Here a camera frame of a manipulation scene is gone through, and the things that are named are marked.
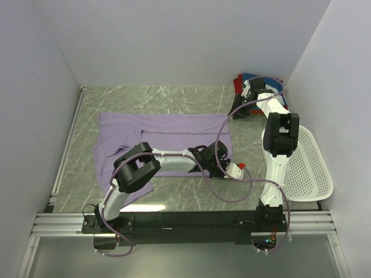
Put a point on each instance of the red folded t shirt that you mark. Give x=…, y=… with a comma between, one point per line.
x=238, y=88

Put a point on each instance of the white perforated plastic basket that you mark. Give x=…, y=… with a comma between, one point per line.
x=307, y=178

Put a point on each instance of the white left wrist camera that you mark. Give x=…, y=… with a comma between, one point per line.
x=234, y=172

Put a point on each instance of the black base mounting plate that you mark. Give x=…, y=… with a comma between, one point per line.
x=183, y=227

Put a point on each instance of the orange folded t shirt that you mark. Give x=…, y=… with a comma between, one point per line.
x=255, y=112

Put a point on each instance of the blue printed folded t shirt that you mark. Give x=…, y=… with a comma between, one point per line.
x=273, y=84

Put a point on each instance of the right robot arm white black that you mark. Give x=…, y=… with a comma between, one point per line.
x=279, y=139

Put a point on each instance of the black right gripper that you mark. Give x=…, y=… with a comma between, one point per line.
x=240, y=113

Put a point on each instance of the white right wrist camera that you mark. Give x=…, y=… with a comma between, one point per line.
x=246, y=89

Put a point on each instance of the aluminium front rail frame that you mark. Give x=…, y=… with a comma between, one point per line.
x=184, y=244

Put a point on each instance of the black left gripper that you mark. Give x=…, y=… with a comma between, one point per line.
x=225, y=163

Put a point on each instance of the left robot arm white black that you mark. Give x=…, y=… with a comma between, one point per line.
x=130, y=179

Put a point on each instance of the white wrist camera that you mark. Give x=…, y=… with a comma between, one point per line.
x=246, y=89
x=234, y=172

